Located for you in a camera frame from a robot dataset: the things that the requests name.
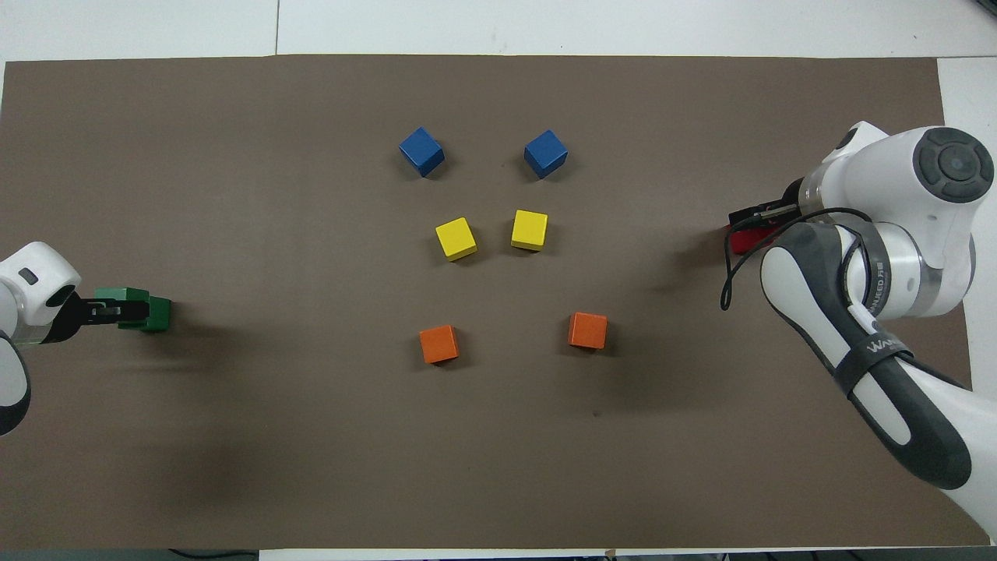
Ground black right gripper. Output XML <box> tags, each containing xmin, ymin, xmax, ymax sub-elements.
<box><xmin>729</xmin><ymin>181</ymin><xmax>807</xmax><ymax>235</ymax></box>

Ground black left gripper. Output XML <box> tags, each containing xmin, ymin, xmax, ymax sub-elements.
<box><xmin>47</xmin><ymin>291</ymin><xmax>150</xmax><ymax>344</ymax></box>

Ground brown paper mat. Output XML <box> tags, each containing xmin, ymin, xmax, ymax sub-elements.
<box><xmin>0</xmin><ymin>55</ymin><xmax>990</xmax><ymax>550</ymax></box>

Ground orange wooden cube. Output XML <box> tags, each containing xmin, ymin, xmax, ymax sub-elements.
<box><xmin>568</xmin><ymin>312</ymin><xmax>608</xmax><ymax>350</ymax></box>
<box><xmin>419</xmin><ymin>324</ymin><xmax>460</xmax><ymax>365</ymax></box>

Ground blue wooden cube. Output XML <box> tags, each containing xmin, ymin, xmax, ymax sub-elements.
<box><xmin>523</xmin><ymin>129</ymin><xmax>569</xmax><ymax>179</ymax></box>
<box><xmin>399</xmin><ymin>127</ymin><xmax>446</xmax><ymax>178</ymax></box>

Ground yellow wooden cube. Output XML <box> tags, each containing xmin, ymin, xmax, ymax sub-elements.
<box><xmin>435</xmin><ymin>217</ymin><xmax>478</xmax><ymax>262</ymax></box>
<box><xmin>511</xmin><ymin>210</ymin><xmax>549</xmax><ymax>252</ymax></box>

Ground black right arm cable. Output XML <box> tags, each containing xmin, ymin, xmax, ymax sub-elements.
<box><xmin>720</xmin><ymin>206</ymin><xmax>877</xmax><ymax>312</ymax></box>

